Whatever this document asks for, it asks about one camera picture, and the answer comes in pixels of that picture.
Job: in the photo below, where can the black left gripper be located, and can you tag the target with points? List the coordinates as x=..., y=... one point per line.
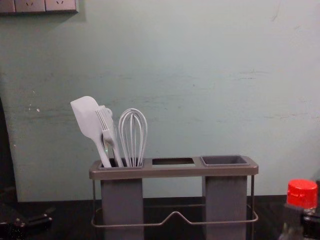
x=12, y=228

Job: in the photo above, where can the dark bottle with red cap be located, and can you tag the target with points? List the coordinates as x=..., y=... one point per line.
x=301, y=192

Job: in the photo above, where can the black table cloth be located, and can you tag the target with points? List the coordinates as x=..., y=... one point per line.
x=70, y=220

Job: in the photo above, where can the white rounded utensil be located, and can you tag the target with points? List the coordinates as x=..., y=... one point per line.
x=109, y=112

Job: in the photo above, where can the white silicone whisk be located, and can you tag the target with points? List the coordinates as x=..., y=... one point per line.
x=132, y=130

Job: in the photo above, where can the white silicone spatula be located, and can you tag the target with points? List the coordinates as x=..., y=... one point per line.
x=86, y=115

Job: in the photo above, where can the grey plastic rack cup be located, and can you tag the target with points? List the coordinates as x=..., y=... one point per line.
x=122, y=200
x=225, y=200

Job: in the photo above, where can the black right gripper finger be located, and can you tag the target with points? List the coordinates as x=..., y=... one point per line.
x=293, y=220

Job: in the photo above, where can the white silicone basting brush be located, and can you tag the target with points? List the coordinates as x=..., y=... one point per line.
x=108, y=135

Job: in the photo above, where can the black rack with steel bars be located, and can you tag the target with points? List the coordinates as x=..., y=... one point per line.
x=172, y=172

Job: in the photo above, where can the grey wall socket panel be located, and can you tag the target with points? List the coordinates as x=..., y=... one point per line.
x=37, y=6

